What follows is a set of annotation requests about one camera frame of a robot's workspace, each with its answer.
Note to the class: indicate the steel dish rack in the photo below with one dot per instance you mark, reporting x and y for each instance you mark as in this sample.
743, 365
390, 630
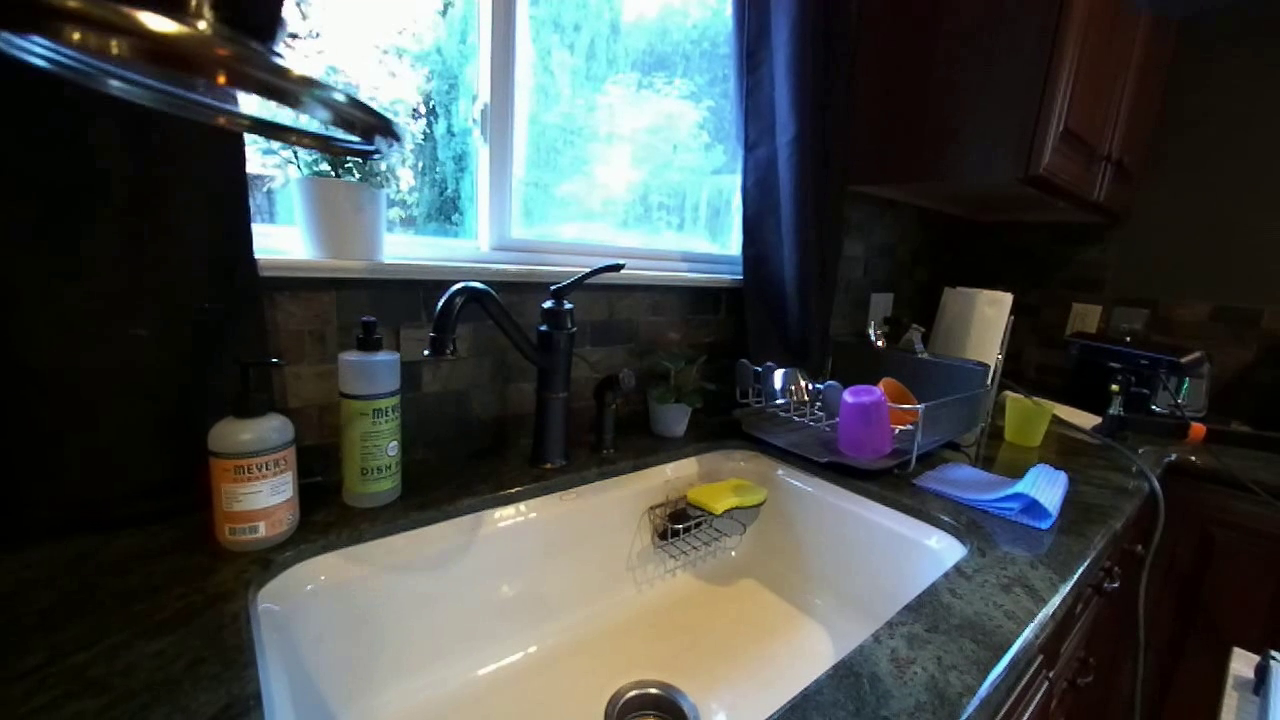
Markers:
802, 414

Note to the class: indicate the blue striped dish cloth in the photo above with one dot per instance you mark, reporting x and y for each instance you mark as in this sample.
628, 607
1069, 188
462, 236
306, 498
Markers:
1035, 498

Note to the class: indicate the dark wood upper cabinet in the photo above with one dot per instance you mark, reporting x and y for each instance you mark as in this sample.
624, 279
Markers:
1004, 109

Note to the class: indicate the white pot window plant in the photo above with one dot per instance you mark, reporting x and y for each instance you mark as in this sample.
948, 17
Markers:
320, 205

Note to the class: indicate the green plastic cup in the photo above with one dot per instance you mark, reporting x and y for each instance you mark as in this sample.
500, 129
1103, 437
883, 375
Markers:
1025, 420

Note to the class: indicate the orange label soap bottle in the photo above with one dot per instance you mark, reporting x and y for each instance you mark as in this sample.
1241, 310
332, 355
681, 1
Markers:
253, 468

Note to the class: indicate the black toaster appliance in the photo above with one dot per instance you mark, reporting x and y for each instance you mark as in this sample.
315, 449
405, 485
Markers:
1137, 379

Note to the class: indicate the dark bronze kitchen faucet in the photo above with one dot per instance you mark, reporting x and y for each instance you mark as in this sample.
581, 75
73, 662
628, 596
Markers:
551, 351

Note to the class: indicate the sink drain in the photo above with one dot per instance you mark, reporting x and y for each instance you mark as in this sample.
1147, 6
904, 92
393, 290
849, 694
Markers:
649, 701

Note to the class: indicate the white ceramic kitchen sink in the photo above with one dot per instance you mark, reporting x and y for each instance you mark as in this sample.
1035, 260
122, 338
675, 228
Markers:
546, 607

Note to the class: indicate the paper towel roll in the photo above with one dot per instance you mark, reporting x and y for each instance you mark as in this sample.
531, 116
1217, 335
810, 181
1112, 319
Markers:
972, 326

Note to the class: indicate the glass pot lid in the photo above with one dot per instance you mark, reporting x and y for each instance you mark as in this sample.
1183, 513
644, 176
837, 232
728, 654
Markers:
204, 61

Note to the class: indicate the purple plastic cup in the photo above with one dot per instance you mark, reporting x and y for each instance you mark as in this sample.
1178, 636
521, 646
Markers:
865, 420

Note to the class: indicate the small potted counter plant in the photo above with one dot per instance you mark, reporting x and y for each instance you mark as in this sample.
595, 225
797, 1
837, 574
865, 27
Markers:
675, 391

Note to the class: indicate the green label soap bottle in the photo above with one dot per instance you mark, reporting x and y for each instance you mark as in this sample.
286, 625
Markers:
369, 417

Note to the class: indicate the yellow sponge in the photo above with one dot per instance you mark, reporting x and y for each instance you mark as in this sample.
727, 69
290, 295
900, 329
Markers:
727, 498

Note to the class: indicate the orange plastic cup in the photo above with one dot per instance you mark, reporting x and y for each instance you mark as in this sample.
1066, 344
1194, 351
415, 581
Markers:
899, 397

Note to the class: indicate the dark blue curtain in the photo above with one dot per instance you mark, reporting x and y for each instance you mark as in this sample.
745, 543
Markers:
784, 176

